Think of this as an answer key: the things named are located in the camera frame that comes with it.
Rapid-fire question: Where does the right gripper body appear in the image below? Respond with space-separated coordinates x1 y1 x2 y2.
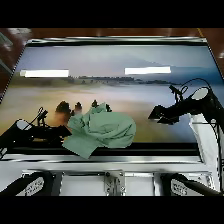
147 104 185 126

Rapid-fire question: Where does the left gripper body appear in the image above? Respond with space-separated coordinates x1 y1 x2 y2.
39 123 73 145

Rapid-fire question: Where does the silver frame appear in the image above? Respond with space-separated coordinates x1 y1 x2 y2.
0 35 224 197

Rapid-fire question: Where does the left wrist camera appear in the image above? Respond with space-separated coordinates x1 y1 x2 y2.
31 106 49 128

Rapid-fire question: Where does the black cable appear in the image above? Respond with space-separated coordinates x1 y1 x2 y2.
179 77 224 194

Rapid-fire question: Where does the light green T-shirt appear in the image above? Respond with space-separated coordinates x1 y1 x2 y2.
61 102 137 160

